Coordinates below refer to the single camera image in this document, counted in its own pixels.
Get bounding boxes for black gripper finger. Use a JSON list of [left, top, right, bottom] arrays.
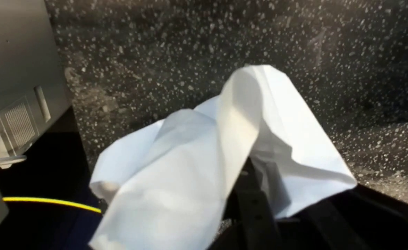
[[222, 157, 372, 250]]

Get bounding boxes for large white tissue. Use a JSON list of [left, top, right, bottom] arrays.
[[89, 63, 358, 250]]

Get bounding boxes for large grey office printer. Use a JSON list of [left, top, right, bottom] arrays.
[[0, 0, 73, 227]]

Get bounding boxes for yellow cable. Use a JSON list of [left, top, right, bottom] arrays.
[[1, 195, 102, 215]]

